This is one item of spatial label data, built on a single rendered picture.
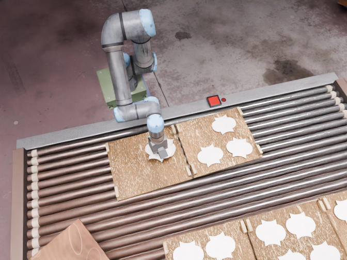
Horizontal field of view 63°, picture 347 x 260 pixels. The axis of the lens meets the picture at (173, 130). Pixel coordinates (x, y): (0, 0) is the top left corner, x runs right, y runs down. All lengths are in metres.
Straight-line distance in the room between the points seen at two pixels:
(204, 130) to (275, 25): 2.45
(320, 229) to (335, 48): 2.62
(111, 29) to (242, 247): 1.16
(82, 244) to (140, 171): 0.46
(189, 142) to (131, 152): 0.34
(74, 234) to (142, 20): 1.00
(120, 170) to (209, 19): 2.65
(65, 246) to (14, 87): 2.34
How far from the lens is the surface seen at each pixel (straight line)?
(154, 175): 1.55
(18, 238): 1.64
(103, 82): 1.89
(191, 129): 1.67
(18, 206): 1.69
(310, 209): 1.64
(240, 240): 1.50
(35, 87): 3.38
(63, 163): 1.71
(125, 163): 1.60
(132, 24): 1.29
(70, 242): 1.44
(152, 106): 1.34
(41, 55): 3.67
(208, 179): 1.56
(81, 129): 1.78
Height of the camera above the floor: 2.39
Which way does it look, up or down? 61 degrees down
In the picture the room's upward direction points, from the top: 1 degrees counter-clockwise
